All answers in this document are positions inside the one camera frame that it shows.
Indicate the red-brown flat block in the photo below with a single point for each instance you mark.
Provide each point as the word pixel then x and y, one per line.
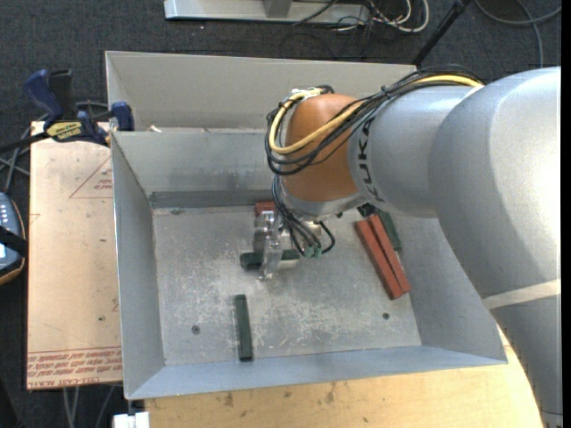
pixel 263 208
pixel 379 265
pixel 392 257

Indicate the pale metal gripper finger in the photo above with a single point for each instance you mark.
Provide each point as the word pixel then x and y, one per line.
pixel 265 265
pixel 276 259

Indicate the dark green block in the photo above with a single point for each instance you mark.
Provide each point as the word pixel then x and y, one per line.
pixel 250 261
pixel 392 234
pixel 244 328

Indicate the grey metal bin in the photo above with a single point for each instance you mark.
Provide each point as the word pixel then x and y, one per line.
pixel 312 310

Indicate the black cylinder on white bracket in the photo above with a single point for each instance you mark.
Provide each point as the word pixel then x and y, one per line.
pixel 367 210

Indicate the brown cardboard board red print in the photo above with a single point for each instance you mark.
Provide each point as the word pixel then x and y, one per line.
pixel 71 261

